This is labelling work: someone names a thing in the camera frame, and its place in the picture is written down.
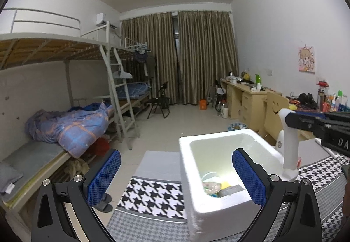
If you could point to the row of toiletry bottles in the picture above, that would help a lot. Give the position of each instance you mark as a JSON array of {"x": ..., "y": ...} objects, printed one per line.
[{"x": 333, "y": 100}]

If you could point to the white metal ladder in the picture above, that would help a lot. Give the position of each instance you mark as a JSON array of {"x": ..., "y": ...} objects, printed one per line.
[{"x": 120, "y": 100}]

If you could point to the brown curtain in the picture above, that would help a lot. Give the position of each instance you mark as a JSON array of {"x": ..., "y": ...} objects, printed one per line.
[
  {"x": 150, "y": 59},
  {"x": 207, "y": 59}
]

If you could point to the grey mattress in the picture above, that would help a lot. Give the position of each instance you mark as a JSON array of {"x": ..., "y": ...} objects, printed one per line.
[{"x": 32, "y": 157}]

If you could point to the blue bed sheet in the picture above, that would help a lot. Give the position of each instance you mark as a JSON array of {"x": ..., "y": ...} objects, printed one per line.
[{"x": 134, "y": 90}]

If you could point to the grey sock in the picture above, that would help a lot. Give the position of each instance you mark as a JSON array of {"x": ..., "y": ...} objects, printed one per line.
[{"x": 232, "y": 191}]

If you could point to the beige cloth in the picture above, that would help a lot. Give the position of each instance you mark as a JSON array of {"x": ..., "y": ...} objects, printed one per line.
[{"x": 76, "y": 167}]

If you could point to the wooden chair with smiley face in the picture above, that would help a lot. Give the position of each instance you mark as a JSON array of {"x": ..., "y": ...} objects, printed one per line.
[{"x": 273, "y": 105}]

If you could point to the patterned waste bin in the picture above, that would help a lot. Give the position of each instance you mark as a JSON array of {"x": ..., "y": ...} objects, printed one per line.
[{"x": 236, "y": 126}]

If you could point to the yellow foam net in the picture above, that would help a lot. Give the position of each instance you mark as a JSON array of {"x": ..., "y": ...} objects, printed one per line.
[{"x": 225, "y": 184}]

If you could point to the black headphones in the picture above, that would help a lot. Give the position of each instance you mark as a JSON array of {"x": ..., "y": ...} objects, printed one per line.
[{"x": 307, "y": 98}]

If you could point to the grey pillow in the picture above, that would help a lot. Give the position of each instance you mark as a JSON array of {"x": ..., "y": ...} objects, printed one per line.
[{"x": 9, "y": 176}]

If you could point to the cartoon wall poster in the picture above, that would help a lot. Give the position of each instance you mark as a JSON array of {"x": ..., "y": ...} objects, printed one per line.
[{"x": 307, "y": 59}]

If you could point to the white remote control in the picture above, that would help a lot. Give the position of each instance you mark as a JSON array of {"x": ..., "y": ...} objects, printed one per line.
[{"x": 335, "y": 153}]

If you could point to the white air conditioner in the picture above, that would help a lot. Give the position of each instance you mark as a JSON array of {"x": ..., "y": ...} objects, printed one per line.
[{"x": 105, "y": 21}]

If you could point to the green plastic bottle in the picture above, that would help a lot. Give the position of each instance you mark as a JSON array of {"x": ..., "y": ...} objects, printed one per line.
[{"x": 257, "y": 79}]

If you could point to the pile of desk clutter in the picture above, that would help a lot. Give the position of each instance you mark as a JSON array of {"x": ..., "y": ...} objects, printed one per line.
[{"x": 240, "y": 80}]

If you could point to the black folding chair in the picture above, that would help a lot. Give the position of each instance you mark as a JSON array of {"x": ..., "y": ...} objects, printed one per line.
[{"x": 160, "y": 101}]

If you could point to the wooden desk with drawers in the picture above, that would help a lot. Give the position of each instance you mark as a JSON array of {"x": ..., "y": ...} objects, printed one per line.
[{"x": 246, "y": 102}]

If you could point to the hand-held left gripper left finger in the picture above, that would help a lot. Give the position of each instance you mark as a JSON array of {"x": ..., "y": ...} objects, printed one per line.
[{"x": 105, "y": 176}]

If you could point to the dark printed desk cloth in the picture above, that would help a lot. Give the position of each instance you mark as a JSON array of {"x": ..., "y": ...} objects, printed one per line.
[{"x": 309, "y": 108}]

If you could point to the yellow bag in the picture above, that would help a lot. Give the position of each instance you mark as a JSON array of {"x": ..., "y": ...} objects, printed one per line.
[{"x": 292, "y": 107}]

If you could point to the orange container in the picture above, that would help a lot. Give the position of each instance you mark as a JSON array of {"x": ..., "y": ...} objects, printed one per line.
[{"x": 202, "y": 104}]

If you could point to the houndstooth table mat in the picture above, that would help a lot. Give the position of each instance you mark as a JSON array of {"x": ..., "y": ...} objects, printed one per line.
[{"x": 153, "y": 195}]

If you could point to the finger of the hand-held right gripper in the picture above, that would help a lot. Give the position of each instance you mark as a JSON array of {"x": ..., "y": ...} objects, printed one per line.
[{"x": 303, "y": 121}]

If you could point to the white metal bunk bed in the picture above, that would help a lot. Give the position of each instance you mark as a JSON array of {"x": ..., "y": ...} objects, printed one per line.
[
  {"x": 128, "y": 48},
  {"x": 54, "y": 45}
]

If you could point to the dark slippers pair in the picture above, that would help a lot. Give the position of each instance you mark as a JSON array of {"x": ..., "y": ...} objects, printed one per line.
[{"x": 102, "y": 203}]

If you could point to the white foam box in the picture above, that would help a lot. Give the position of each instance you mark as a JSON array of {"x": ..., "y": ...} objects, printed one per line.
[{"x": 218, "y": 220}]

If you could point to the red bag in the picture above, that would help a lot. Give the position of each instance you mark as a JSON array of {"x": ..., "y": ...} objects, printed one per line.
[{"x": 101, "y": 146}]

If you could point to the wooden desk with printed cloth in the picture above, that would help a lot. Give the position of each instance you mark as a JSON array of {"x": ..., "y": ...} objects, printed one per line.
[{"x": 307, "y": 134}]

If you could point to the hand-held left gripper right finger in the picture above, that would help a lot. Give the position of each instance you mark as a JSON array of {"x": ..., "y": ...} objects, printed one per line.
[{"x": 248, "y": 176}]

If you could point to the blue plaid quilt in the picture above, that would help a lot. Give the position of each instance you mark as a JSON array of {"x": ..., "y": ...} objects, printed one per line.
[{"x": 68, "y": 127}]

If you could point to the green plastic wrapper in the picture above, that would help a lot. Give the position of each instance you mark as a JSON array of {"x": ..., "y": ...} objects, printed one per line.
[{"x": 212, "y": 188}]

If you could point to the white thermos flask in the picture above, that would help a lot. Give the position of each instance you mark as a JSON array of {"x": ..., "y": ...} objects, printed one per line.
[{"x": 225, "y": 113}]

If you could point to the dark hanging clothes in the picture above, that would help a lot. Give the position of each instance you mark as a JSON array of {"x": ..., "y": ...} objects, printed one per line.
[{"x": 143, "y": 63}]

